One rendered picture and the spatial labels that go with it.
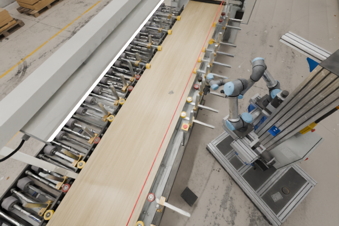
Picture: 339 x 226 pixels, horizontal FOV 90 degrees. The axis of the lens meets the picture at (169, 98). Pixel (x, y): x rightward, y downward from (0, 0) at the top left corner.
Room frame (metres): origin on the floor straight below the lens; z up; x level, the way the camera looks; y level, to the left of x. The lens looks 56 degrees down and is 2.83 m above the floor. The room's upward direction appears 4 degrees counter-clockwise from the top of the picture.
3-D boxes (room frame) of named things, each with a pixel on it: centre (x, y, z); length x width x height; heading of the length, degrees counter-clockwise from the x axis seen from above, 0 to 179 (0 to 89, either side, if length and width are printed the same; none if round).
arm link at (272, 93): (1.03, -1.21, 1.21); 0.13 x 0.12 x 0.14; 162
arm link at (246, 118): (0.76, -0.78, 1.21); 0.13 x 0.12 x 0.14; 107
